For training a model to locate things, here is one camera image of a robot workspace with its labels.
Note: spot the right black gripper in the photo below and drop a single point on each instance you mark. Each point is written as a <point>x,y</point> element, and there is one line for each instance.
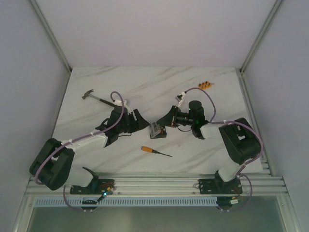
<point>170,119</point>

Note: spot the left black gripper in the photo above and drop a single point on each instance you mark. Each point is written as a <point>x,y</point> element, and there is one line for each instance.
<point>133,120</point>

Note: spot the black fuse box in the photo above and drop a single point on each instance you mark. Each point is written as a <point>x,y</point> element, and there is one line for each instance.
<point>161,134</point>

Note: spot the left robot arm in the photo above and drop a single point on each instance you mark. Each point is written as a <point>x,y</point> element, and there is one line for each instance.
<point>53,166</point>

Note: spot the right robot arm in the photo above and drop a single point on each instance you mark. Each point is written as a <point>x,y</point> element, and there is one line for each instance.
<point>241,142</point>

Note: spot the orange terminal block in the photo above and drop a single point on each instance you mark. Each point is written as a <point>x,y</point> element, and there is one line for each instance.
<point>205,85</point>

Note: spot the orange handled screwdriver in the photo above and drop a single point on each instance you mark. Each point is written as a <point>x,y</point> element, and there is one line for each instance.
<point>150,150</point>

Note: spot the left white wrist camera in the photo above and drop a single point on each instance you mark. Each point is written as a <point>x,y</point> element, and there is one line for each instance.
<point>125,103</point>

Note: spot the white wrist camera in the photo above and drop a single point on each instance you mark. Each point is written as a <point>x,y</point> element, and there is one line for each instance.
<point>180,99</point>
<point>125,103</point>

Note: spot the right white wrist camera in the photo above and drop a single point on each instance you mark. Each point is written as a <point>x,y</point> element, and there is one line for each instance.
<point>180,99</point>

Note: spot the hammer with black handle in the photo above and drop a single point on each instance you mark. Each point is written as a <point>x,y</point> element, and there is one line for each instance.
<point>89,94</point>

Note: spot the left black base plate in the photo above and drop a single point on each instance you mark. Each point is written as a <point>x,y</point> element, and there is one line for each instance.
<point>99,187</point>

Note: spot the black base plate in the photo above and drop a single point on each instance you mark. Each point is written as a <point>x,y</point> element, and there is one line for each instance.
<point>99,187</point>
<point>212,186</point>

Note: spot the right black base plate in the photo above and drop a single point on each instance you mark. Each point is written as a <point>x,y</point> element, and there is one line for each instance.
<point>212,186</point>

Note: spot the aluminium mounting rail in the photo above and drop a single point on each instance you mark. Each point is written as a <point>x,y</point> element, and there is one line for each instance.
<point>183,184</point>

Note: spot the right aluminium frame post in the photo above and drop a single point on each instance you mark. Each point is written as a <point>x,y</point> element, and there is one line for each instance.
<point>262,34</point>

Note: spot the aluminium frame post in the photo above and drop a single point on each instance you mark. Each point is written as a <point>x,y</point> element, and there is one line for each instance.
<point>52,38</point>
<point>262,34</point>

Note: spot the slotted cable duct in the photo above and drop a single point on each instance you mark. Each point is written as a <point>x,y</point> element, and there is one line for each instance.
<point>142,201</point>

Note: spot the left aluminium frame post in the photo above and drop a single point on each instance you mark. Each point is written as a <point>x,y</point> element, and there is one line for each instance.
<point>52,38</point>

